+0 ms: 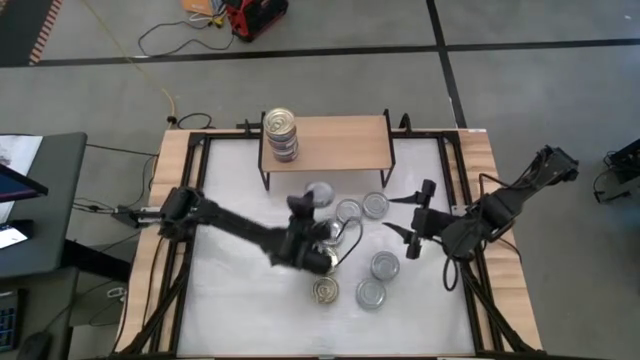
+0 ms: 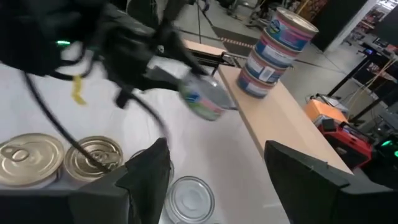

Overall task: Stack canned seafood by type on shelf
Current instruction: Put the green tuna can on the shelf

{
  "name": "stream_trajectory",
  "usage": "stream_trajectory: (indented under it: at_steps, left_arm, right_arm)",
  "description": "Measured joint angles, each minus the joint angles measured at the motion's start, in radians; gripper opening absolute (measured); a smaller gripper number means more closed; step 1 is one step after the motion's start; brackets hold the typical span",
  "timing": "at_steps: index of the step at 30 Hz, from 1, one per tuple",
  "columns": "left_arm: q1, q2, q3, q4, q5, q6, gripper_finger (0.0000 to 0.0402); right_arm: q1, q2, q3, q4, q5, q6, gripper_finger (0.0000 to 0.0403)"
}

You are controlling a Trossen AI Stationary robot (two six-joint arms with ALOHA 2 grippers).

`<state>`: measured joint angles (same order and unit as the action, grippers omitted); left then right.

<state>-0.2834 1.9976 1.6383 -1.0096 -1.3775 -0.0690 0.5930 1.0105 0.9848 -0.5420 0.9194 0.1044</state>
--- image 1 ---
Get black cable with plug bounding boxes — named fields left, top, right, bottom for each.
left=167, top=112, right=215, bottom=131

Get orange folder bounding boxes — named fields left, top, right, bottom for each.
left=181, top=0, right=217, bottom=16

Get black floor cable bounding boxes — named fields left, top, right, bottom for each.
left=137, top=18, right=236, bottom=58

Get dark flat monitor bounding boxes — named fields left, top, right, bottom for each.
left=0, top=163, right=50, bottom=204

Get yellow power cable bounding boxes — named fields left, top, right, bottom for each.
left=83, top=0, right=178, bottom=119

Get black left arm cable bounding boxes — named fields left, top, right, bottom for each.
left=330, top=216, right=365, bottom=267

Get white paper sheet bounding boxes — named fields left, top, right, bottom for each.
left=0, top=133, right=45, bottom=224

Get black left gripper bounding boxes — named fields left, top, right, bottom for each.
left=272, top=193, right=334, bottom=276

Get black desk base bar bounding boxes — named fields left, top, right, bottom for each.
left=60, top=238, right=133, bottom=283

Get wooden shelf black metal legs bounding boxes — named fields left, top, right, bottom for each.
left=257, top=108, right=398, bottom=192

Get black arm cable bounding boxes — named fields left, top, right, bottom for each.
left=442, top=243, right=465, bottom=293
left=330, top=216, right=365, bottom=267

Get black mat orange striped edge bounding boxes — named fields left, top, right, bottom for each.
left=0, top=0, right=65, bottom=68

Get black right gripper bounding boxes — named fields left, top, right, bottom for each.
left=382, top=179, right=454, bottom=260

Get black equipment with cables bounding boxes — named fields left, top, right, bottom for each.
left=593, top=138, right=640, bottom=205

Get black keyboard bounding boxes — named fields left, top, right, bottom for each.
left=0, top=288, right=27, bottom=353

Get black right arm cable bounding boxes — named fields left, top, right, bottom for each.
left=442, top=243, right=465, bottom=293

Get red black equipment case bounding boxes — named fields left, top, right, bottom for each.
left=223, top=0, right=291, bottom=43

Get black computer mouse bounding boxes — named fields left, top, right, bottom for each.
left=16, top=329, right=54, bottom=360

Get dark grey side desk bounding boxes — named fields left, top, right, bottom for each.
left=0, top=266, right=81, bottom=360

